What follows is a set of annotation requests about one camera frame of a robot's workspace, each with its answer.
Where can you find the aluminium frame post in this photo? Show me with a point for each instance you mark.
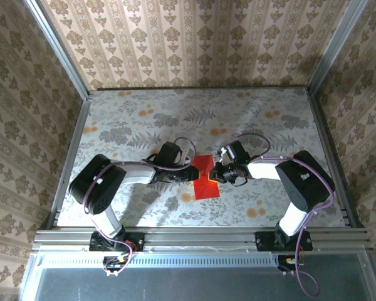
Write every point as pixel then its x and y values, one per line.
pixel 59 53
pixel 335 44

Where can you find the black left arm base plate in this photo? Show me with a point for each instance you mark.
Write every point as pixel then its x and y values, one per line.
pixel 138 241

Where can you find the red square paper sheet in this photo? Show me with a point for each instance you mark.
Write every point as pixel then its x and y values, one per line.
pixel 206 191

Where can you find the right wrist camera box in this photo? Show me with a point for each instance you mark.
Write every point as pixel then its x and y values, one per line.
pixel 236 152

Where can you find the grey metal panel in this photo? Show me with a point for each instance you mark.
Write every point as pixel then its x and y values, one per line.
pixel 191 285

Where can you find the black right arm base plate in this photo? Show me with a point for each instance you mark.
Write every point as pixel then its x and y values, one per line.
pixel 264 241

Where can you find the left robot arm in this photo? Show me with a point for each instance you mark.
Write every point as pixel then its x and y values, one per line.
pixel 97 185

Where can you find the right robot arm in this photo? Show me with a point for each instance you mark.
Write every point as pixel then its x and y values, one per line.
pixel 304 185

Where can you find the aluminium table edge rail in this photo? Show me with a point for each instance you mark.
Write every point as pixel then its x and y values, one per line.
pixel 200 239

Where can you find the aluminium table side rail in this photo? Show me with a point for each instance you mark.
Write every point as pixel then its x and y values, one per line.
pixel 72 156
pixel 330 150

